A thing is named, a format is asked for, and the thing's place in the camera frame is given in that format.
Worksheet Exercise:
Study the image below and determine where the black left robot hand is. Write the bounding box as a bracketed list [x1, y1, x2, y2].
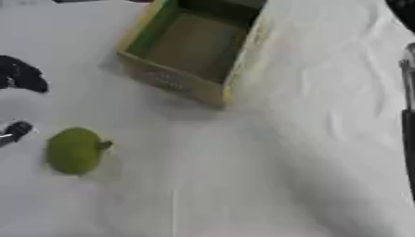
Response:
[0, 55, 51, 149]

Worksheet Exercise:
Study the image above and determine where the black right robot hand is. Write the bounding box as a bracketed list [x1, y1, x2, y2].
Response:
[396, 42, 415, 198]

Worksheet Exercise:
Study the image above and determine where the tan cardboard box green inside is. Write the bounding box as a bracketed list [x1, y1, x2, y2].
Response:
[115, 0, 274, 108]

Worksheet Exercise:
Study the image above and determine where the green toy pear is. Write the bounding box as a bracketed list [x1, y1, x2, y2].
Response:
[44, 126, 116, 176]

